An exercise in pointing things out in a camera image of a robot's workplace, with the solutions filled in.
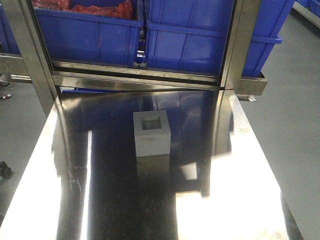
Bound gray square hollow base block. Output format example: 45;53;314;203
133;109;171;157

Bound blue plastic bin right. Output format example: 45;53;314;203
144;0;294;77

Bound blue plastic bin with red contents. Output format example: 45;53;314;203
35;0;144;66

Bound red mesh bag contents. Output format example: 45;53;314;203
32;0;133;20

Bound black caster wheel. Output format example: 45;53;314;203
0;161;12;179

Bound stainless steel rack frame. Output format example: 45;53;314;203
0;0;268;115

